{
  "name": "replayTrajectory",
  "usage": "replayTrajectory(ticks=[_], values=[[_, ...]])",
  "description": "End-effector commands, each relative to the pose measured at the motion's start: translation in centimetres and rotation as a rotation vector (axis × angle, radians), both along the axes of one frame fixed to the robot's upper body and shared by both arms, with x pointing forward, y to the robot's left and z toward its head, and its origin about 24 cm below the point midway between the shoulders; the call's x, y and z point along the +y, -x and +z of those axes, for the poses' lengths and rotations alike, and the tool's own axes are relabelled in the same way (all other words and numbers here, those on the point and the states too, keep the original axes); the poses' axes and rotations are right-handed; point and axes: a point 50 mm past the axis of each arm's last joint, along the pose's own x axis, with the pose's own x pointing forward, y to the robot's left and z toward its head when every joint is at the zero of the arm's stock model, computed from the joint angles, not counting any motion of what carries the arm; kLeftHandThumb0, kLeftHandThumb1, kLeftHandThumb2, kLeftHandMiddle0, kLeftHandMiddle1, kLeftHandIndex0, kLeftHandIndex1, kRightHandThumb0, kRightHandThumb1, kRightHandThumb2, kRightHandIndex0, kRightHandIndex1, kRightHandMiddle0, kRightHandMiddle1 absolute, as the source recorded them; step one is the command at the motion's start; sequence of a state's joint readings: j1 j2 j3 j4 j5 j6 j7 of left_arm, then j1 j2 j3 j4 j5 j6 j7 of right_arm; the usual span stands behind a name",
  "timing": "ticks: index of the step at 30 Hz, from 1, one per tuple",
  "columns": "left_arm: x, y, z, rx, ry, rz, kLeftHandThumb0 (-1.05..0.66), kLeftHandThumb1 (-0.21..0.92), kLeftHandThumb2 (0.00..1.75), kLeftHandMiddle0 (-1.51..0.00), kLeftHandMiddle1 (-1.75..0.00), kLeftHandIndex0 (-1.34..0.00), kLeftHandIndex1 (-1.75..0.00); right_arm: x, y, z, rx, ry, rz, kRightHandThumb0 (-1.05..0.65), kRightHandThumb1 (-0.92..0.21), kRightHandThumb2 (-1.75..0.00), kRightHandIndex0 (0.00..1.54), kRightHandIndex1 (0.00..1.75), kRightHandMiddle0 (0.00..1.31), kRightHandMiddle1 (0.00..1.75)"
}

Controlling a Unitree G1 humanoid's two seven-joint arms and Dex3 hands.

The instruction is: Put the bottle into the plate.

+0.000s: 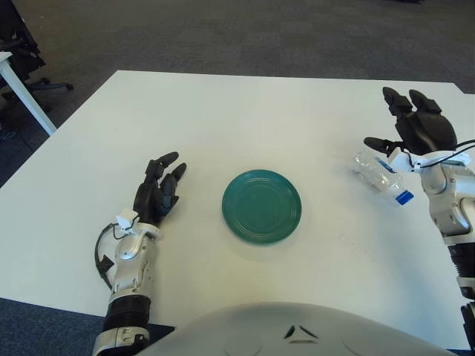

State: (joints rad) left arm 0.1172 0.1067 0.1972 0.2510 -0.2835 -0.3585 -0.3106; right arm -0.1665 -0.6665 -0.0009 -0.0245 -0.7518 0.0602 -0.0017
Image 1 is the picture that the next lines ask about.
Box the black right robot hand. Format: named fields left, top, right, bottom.
left=363, top=87, right=458, bottom=155

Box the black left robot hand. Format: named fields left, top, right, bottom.
left=133, top=151, right=188, bottom=228

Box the clear plastic bottle blue cap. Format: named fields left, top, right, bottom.
left=350, top=151, right=416, bottom=207

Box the green round plate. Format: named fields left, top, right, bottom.
left=221, top=169, right=304, bottom=245

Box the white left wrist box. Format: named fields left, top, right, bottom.
left=114, top=209, right=140, bottom=233

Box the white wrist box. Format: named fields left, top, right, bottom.
left=114, top=209, right=140, bottom=233
left=385, top=147, right=422, bottom=174

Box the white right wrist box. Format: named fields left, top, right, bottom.
left=385, top=147, right=422, bottom=174

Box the white side table leg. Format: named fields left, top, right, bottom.
left=0, top=50, right=57, bottom=136

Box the grey robot torso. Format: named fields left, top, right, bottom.
left=135, top=302, right=450, bottom=356

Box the black office chair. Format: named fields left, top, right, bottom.
left=0, top=0, right=74, bottom=119

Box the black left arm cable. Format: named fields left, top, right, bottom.
left=94, top=222, right=123, bottom=292

